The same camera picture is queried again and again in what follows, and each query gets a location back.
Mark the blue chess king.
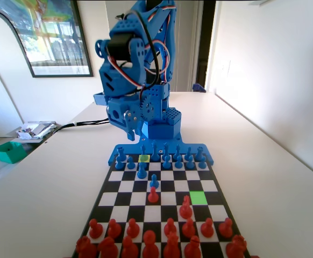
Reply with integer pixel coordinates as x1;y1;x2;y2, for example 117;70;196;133
150;140;160;162

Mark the red chess pawn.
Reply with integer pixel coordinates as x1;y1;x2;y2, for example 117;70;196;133
147;187;159;204
107;219;122;239
181;218;196;239
88;219;103;239
163;218;177;239
126;218;140;239
218;217;234;239
200;217;215;238

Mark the red chess knight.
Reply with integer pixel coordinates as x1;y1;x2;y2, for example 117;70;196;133
179;195;194;219
97;236;119;258

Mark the red chess bishop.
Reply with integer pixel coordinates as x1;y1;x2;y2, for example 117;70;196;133
120;235;140;258
183;235;202;258

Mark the red chess queen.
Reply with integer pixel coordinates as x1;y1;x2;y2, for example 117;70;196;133
162;232;181;258

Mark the red chess rook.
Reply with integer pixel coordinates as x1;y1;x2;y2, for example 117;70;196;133
225;234;247;258
75;235;97;258

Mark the blue plastic part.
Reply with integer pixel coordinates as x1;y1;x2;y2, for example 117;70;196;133
191;83;207;94

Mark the black and white chessboard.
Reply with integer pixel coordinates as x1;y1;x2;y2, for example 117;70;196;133
72;153;253;258

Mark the pile of papers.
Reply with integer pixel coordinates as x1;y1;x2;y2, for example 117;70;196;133
14;121;58;140

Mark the black framed picture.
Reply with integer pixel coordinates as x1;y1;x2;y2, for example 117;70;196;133
0;0;94;78

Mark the low side table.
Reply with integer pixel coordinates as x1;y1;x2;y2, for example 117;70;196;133
11;135;55;148

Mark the green plastic box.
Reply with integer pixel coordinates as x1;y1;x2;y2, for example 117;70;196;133
0;141;28;164

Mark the large white arched panel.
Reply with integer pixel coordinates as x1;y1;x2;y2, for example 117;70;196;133
0;10;35;81

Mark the black cable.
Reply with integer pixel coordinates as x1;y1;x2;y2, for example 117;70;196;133
55;120;111;133
55;118;111;133

